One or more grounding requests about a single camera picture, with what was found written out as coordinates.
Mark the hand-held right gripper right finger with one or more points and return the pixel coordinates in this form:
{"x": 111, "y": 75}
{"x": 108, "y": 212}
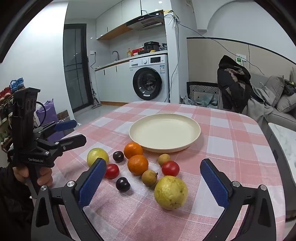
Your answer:
{"x": 215, "y": 185}

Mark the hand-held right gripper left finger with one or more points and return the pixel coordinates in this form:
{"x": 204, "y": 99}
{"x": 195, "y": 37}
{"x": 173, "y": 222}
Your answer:
{"x": 92, "y": 183}

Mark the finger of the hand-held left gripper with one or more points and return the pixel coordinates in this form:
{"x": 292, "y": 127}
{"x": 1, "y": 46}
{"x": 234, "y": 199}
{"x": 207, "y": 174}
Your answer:
{"x": 69, "y": 141}
{"x": 66, "y": 125}

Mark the red tomato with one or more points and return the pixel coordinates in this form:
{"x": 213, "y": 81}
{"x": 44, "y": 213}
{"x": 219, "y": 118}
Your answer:
{"x": 170, "y": 168}
{"x": 112, "y": 171}

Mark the smooth yellow-green guava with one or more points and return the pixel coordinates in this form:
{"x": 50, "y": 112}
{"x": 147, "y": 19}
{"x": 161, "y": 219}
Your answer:
{"x": 96, "y": 155}

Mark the dark purple plum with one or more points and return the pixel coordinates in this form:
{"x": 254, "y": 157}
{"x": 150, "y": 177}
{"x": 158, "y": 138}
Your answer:
{"x": 118, "y": 156}
{"x": 122, "y": 184}

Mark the wrinkled yellow guava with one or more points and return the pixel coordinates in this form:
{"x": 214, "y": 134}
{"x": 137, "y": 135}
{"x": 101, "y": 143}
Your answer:
{"x": 171, "y": 192}

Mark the brown longan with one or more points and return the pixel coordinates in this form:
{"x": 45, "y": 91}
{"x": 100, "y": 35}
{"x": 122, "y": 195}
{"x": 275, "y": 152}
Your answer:
{"x": 149, "y": 178}
{"x": 164, "y": 159}

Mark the cream round plate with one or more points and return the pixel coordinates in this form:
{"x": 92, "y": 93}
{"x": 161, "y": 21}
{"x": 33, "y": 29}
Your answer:
{"x": 164, "y": 132}

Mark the person's left forearm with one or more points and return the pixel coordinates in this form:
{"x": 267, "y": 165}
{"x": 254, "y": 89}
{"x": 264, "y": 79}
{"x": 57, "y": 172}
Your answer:
{"x": 13, "y": 208}

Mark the person's left hand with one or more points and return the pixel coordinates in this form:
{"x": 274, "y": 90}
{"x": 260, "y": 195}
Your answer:
{"x": 46, "y": 176}

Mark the brown patterned box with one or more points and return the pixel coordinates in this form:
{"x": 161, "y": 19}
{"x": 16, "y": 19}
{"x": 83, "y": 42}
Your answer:
{"x": 63, "y": 115}

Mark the shoe rack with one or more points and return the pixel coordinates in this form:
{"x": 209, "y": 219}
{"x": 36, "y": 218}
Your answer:
{"x": 4, "y": 115}

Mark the purple plastic bag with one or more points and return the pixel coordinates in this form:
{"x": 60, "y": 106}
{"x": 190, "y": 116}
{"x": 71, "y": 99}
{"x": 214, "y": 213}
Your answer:
{"x": 49, "y": 111}

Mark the blue sandals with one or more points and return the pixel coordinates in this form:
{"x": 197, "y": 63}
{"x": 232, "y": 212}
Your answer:
{"x": 16, "y": 84}

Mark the stick vacuum cleaner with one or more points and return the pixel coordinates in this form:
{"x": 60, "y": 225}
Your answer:
{"x": 96, "y": 103}

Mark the pink checked tablecloth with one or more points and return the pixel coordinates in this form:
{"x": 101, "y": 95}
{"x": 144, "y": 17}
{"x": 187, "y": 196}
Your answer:
{"x": 231, "y": 143}

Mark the orange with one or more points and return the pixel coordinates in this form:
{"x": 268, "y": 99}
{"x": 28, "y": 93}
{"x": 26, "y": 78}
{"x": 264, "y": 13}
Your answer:
{"x": 133, "y": 150}
{"x": 138, "y": 164}

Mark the dark glass door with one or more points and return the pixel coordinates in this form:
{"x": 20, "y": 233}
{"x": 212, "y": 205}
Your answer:
{"x": 76, "y": 69}

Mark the white base cabinet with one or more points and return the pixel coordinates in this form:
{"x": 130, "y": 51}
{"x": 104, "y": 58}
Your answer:
{"x": 111, "y": 83}

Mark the white marble side table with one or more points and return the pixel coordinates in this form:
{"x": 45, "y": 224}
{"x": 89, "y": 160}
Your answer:
{"x": 285, "y": 143}

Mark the kitchen faucet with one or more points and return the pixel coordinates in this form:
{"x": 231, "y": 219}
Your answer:
{"x": 115, "y": 54}

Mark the teal plastic bag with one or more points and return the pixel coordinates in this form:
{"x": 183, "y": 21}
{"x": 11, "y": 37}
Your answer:
{"x": 205, "y": 98}

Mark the white washing machine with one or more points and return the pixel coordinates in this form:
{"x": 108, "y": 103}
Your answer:
{"x": 150, "y": 83}

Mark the yellow detergent bottle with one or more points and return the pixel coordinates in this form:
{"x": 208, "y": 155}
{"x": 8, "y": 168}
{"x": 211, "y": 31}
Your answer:
{"x": 128, "y": 53}

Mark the grey sofa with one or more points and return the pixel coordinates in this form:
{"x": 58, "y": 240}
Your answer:
{"x": 282, "y": 115}

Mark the black patterned chair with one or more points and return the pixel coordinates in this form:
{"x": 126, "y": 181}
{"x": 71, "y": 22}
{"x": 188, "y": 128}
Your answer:
{"x": 203, "y": 89}

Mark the red container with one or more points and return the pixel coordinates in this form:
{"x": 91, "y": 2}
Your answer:
{"x": 137, "y": 51}

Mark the dark jacket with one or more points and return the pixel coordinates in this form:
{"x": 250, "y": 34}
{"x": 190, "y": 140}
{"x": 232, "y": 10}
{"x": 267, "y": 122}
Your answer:
{"x": 231, "y": 81}

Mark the small grey cushion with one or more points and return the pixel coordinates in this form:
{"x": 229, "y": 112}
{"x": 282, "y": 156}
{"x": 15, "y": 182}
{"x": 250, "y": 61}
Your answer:
{"x": 286, "y": 103}

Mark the large grey cushion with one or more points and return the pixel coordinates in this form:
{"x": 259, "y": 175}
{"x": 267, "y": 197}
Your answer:
{"x": 274, "y": 89}

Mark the black pressure cooker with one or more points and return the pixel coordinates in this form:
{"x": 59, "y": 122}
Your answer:
{"x": 151, "y": 47}

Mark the dark clothes pile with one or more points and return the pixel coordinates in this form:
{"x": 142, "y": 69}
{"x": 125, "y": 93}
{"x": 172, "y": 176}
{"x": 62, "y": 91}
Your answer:
{"x": 290, "y": 87}

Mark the grey plastic bag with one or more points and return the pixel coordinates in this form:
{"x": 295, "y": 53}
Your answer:
{"x": 163, "y": 47}

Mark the silver range hood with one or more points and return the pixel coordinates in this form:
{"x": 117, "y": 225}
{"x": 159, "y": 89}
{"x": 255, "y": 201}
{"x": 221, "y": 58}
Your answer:
{"x": 145, "y": 22}

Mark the white wall cabinets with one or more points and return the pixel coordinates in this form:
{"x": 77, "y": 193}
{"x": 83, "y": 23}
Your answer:
{"x": 115, "y": 18}

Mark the wall outlet with green plug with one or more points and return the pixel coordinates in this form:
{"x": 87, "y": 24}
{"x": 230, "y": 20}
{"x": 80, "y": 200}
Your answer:
{"x": 240, "y": 60}

